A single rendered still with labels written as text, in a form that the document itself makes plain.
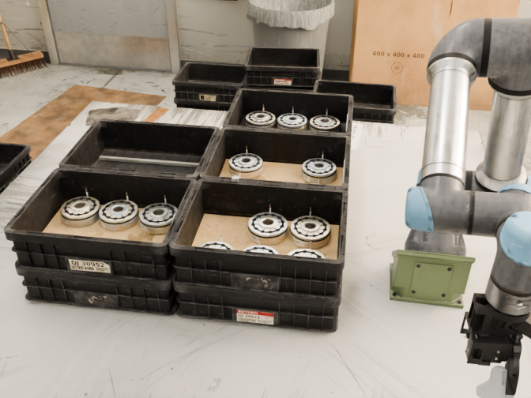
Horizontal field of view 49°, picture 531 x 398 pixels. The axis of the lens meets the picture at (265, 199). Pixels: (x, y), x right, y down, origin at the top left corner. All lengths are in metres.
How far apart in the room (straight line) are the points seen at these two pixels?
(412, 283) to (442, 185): 0.55
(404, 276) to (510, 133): 0.43
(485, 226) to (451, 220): 0.05
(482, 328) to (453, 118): 0.37
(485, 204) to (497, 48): 0.35
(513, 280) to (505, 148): 0.51
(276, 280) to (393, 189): 0.75
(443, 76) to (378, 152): 1.04
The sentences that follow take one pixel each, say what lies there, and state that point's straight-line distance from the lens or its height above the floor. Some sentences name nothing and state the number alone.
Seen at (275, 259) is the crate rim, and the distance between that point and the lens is 1.31.
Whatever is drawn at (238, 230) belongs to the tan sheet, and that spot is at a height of 0.83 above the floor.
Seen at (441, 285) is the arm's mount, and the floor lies 0.77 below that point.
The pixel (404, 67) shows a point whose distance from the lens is 4.25.
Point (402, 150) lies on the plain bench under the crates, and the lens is 2.23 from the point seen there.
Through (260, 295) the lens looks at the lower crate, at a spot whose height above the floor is 0.81.
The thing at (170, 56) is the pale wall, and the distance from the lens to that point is 4.72.
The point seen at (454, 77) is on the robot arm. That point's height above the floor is 1.33.
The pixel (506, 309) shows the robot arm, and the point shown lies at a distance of 1.00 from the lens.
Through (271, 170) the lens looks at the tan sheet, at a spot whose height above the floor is 0.83.
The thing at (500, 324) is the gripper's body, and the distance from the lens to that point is 1.05.
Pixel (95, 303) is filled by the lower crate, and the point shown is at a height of 0.72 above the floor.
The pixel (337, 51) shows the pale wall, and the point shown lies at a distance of 4.48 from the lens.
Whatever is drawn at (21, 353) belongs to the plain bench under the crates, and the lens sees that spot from 1.52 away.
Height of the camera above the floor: 1.77
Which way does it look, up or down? 34 degrees down
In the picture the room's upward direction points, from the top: straight up
